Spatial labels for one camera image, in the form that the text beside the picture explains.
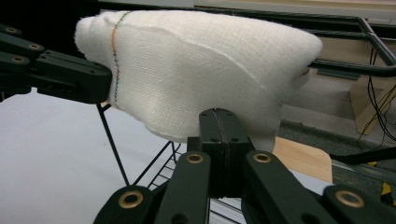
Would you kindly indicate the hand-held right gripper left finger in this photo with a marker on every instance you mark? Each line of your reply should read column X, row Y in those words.
column 210, row 155

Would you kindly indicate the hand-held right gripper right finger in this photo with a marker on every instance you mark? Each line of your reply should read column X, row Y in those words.
column 238, row 137

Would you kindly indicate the white towel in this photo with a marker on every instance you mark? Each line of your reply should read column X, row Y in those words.
column 193, row 71

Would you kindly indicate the wooden board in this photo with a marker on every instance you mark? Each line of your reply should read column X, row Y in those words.
column 303, row 157

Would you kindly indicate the white table cover sheet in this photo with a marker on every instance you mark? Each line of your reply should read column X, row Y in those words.
column 46, row 155

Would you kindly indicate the black metal stand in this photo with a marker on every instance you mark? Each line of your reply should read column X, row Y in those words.
column 364, row 155

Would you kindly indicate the yellow black floor tape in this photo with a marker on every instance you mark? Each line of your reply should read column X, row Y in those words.
column 386, row 191

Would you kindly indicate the aluminium floor rail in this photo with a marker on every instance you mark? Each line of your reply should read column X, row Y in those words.
column 361, row 174

